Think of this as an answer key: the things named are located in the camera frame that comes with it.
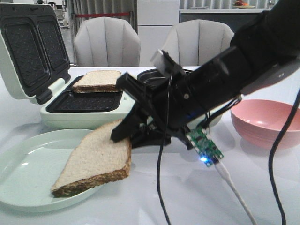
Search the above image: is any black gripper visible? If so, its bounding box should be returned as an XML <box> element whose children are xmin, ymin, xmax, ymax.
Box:
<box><xmin>111</xmin><ymin>46</ymin><xmax>255</xmax><ymax>148</ymax></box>

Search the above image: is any bread slice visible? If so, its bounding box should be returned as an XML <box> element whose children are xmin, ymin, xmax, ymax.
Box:
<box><xmin>72</xmin><ymin>70</ymin><xmax>121</xmax><ymax>93</ymax></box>
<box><xmin>51</xmin><ymin>120</ymin><xmax>131</xmax><ymax>197</ymax></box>

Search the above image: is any pink bowl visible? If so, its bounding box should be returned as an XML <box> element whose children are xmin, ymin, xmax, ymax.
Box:
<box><xmin>231</xmin><ymin>99</ymin><xmax>293</xmax><ymax>149</ymax></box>

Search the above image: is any green breakfast maker lid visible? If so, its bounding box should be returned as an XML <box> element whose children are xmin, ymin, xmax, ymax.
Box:
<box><xmin>0</xmin><ymin>3</ymin><xmax>70</xmax><ymax>105</ymax></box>

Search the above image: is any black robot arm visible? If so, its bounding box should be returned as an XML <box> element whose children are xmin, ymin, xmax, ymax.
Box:
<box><xmin>111</xmin><ymin>0</ymin><xmax>300</xmax><ymax>149</ymax></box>

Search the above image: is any green breakfast maker base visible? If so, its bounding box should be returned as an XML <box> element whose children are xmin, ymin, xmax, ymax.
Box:
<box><xmin>40</xmin><ymin>67</ymin><xmax>223</xmax><ymax>131</ymax></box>

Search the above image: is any black round frying pan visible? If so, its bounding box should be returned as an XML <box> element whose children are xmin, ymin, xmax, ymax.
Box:
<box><xmin>137</xmin><ymin>68</ymin><xmax>193</xmax><ymax>90</ymax></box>

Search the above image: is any green circuit board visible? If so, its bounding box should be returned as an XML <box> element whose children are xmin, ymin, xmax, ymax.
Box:
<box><xmin>186</xmin><ymin>127</ymin><xmax>224</xmax><ymax>167</ymax></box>

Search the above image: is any left beige chair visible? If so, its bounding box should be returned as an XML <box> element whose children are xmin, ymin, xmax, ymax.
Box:
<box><xmin>74</xmin><ymin>17</ymin><xmax>141</xmax><ymax>67</ymax></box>

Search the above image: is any beige chair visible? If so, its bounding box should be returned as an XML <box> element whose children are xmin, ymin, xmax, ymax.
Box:
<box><xmin>162</xmin><ymin>19</ymin><xmax>234</xmax><ymax>66</ymax></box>
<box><xmin>74</xmin><ymin>17</ymin><xmax>141</xmax><ymax>67</ymax></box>

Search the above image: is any right beige chair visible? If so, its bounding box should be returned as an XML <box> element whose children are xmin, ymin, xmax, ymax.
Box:
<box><xmin>162</xmin><ymin>19</ymin><xmax>234</xmax><ymax>66</ymax></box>

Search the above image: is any white cabinet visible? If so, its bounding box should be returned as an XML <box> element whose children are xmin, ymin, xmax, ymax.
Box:
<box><xmin>137</xmin><ymin>0</ymin><xmax>180</xmax><ymax>67</ymax></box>

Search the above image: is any red barrier belt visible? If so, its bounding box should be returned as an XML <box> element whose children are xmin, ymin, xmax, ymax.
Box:
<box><xmin>75</xmin><ymin>12</ymin><xmax>131</xmax><ymax>18</ymax></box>

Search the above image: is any light green plate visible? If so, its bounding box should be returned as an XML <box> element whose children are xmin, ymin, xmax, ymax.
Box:
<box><xmin>0</xmin><ymin>129</ymin><xmax>100</xmax><ymax>212</ymax></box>

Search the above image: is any dark sideboard counter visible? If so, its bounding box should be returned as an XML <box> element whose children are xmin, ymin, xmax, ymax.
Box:
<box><xmin>179</xmin><ymin>9</ymin><xmax>265</xmax><ymax>32</ymax></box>

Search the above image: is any fruit plate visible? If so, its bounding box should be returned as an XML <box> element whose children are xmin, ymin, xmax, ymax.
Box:
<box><xmin>232</xmin><ymin>0</ymin><xmax>255</xmax><ymax>9</ymax></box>

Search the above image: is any white usb cable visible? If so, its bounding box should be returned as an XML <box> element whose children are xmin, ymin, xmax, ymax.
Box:
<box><xmin>213</xmin><ymin>163</ymin><xmax>258</xmax><ymax>225</ymax></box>

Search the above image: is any black cable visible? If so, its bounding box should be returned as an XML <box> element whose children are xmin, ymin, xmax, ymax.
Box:
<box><xmin>268</xmin><ymin>86</ymin><xmax>300</xmax><ymax>225</ymax></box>

